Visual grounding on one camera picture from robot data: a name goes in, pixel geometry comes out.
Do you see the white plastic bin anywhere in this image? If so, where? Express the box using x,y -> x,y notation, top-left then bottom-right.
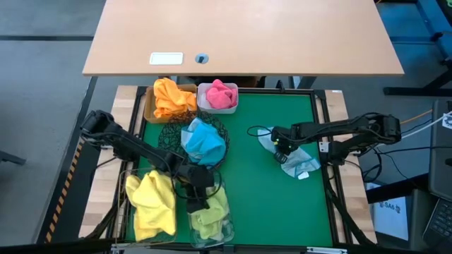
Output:
196,82 -> 239,115

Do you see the yellow cable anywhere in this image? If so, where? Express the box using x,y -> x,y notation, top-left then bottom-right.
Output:
398,108 -> 434,126

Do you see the black orange hazard strip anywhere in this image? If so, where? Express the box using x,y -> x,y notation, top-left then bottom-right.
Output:
44,140 -> 85,244

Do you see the black keyboard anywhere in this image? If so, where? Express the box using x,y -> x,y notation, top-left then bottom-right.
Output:
422,197 -> 452,248

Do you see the light wooden desk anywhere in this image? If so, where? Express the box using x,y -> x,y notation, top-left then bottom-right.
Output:
82,0 -> 406,78

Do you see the black chair leg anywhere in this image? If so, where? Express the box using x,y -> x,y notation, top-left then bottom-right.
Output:
0,150 -> 28,166

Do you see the lime green microfiber towel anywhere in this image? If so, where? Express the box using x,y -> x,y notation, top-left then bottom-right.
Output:
190,186 -> 230,241

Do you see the white cable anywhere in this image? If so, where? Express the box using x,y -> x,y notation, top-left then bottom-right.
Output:
398,111 -> 452,142

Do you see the orange microfiber towel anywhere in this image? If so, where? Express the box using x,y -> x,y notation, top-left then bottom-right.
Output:
154,77 -> 182,103
154,92 -> 198,119

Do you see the clear plastic bin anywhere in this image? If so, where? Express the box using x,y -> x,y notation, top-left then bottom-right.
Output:
186,173 -> 236,248

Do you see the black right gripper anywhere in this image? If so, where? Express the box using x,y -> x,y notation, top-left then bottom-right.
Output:
270,123 -> 302,164

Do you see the green table mat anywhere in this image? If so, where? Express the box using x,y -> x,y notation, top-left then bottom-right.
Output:
126,92 -> 333,247

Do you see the white rectangular pad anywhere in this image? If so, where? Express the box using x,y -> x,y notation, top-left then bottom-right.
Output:
149,52 -> 184,66

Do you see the white labelled box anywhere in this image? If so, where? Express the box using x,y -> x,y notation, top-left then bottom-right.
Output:
373,200 -> 410,241

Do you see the black desk foot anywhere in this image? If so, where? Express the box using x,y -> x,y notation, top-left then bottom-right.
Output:
383,0 -> 452,97

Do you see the black woven round basket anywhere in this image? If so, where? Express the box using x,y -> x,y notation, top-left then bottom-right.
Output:
157,109 -> 231,170

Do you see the light blue microfiber towel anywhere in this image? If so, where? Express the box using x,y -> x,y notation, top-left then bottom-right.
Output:
256,126 -> 321,180

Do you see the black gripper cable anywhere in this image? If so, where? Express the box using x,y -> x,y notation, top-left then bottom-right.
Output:
246,125 -> 275,138

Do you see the black wire basket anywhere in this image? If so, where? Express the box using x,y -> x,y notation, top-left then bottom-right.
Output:
118,168 -> 179,245

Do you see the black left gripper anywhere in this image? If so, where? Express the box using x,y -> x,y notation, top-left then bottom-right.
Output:
175,164 -> 215,215

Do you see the brown open box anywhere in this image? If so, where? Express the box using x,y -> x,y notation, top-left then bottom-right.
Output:
143,83 -> 198,124

